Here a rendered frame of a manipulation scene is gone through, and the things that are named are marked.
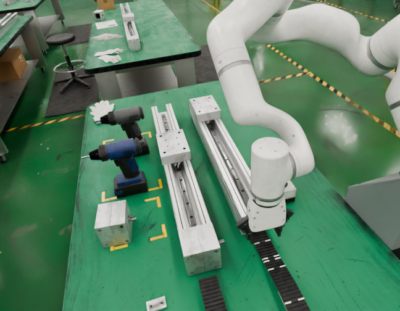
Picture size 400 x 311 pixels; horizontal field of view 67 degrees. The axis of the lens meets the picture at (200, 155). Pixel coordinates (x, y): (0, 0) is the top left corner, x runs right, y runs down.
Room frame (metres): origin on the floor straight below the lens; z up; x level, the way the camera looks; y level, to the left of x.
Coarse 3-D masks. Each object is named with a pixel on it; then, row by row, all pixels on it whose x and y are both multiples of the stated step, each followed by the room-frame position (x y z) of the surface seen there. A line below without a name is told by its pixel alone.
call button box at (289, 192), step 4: (288, 184) 0.73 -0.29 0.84; (292, 184) 0.73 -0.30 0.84; (288, 188) 0.71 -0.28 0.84; (292, 188) 0.71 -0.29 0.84; (284, 192) 0.70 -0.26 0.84; (288, 192) 0.70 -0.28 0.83; (292, 192) 0.70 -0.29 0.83; (284, 196) 0.70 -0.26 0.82; (288, 196) 0.70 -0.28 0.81; (292, 196) 0.70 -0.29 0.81; (288, 200) 0.70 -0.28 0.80; (292, 200) 0.70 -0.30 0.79
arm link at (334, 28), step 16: (288, 16) 0.90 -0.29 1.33; (304, 16) 0.86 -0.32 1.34; (320, 16) 0.84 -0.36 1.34; (336, 16) 0.84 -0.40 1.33; (352, 16) 0.86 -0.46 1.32; (256, 32) 0.88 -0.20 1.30; (272, 32) 0.88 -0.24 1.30; (288, 32) 0.87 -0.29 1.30; (304, 32) 0.84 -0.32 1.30; (320, 32) 0.83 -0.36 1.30; (336, 32) 0.83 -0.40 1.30; (352, 32) 0.83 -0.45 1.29; (336, 48) 0.84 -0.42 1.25; (352, 48) 0.84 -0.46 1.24; (368, 48) 0.87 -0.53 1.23; (352, 64) 0.86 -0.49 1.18; (368, 64) 0.85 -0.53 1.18
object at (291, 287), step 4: (288, 284) 0.40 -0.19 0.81; (292, 284) 0.40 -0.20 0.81; (296, 284) 0.40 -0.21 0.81; (280, 288) 0.39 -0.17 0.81; (284, 288) 0.39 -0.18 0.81; (288, 288) 0.39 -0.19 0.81; (292, 288) 0.39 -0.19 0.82; (296, 288) 0.39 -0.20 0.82; (280, 292) 0.38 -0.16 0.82; (284, 292) 0.38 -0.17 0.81
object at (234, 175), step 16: (192, 112) 1.30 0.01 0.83; (208, 128) 1.15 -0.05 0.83; (224, 128) 1.08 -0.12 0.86; (208, 144) 0.98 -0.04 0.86; (224, 144) 1.02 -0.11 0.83; (224, 160) 0.90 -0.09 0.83; (240, 160) 0.85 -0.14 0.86; (224, 176) 0.78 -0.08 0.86; (240, 176) 0.81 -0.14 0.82; (224, 192) 0.77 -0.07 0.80; (240, 192) 0.72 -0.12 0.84; (240, 208) 0.63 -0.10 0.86
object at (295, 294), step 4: (288, 292) 0.38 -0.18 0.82; (292, 292) 0.38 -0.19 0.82; (296, 292) 0.37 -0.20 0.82; (300, 292) 0.37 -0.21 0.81; (284, 296) 0.37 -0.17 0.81; (288, 296) 0.37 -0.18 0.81; (292, 296) 0.37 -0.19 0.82; (296, 296) 0.37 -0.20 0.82; (300, 296) 0.37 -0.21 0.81; (284, 300) 0.36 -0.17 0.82; (288, 300) 0.36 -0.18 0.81
